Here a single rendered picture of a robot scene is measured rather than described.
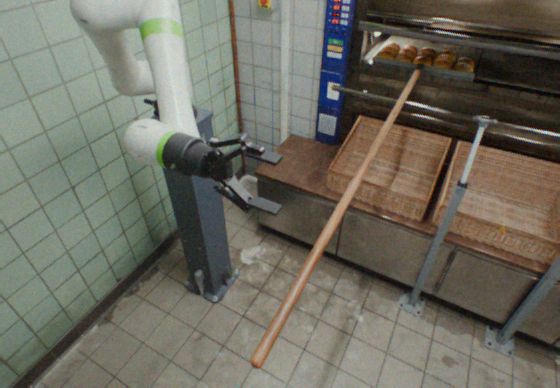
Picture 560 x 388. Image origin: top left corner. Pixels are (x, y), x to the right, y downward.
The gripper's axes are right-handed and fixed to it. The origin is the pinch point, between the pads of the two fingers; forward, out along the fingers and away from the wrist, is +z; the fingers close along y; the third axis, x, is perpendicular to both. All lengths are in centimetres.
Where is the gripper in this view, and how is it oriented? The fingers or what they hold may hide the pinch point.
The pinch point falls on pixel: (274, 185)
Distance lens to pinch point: 72.7
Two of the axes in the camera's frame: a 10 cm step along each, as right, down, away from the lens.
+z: 8.8, 3.0, -3.7
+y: 0.0, 7.8, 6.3
